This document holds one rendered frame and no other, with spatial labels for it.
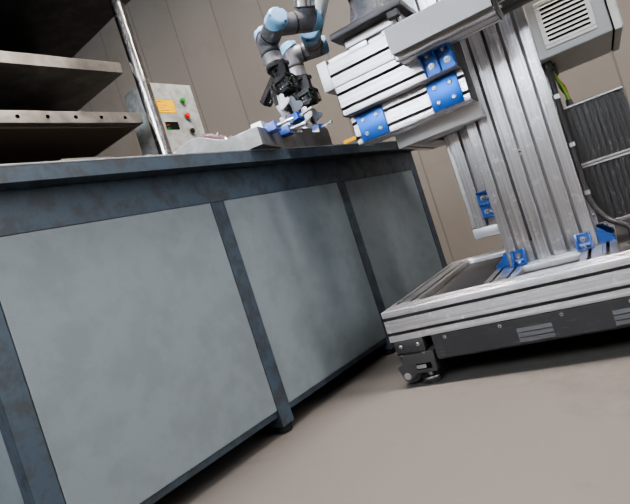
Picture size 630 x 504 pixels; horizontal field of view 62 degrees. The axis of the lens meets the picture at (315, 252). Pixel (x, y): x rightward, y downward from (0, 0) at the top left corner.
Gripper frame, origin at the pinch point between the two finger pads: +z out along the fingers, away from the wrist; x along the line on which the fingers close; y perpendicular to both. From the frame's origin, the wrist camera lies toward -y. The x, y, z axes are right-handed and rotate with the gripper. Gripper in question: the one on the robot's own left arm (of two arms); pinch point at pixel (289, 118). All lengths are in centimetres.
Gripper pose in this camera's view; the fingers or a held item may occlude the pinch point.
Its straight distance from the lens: 196.0
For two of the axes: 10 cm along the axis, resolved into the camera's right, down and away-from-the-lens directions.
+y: 7.1, -3.7, -6.0
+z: 3.3, 9.3, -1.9
